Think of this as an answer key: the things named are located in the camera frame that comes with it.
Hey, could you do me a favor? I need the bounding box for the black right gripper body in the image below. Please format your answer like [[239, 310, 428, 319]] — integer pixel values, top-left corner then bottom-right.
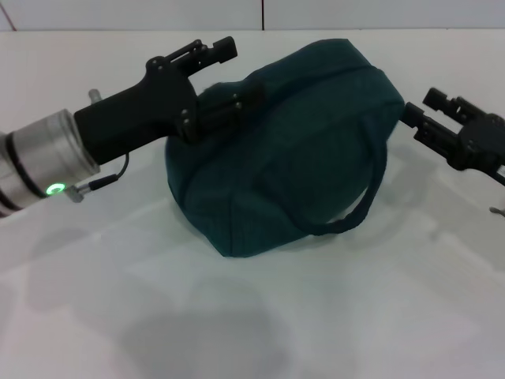
[[447, 113, 505, 182]]

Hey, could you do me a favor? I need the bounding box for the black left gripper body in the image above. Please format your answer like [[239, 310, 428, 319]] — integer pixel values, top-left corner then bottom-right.
[[73, 57, 200, 165]]

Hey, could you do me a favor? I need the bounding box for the dark teal zipper bag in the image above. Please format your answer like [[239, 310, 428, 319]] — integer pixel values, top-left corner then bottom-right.
[[163, 38, 406, 260]]

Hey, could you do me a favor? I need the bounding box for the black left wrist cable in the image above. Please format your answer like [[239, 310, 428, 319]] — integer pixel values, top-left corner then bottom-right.
[[70, 152, 130, 202]]

